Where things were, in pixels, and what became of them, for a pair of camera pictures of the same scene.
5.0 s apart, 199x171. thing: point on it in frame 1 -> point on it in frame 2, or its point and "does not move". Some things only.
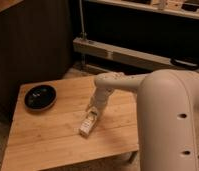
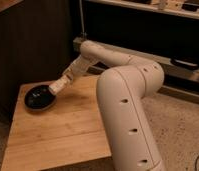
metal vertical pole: [83, 36] does not move
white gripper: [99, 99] -> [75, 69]
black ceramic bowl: [40, 97] does not move
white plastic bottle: [89, 122] -> [61, 84]
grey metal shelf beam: [99, 49] does not move
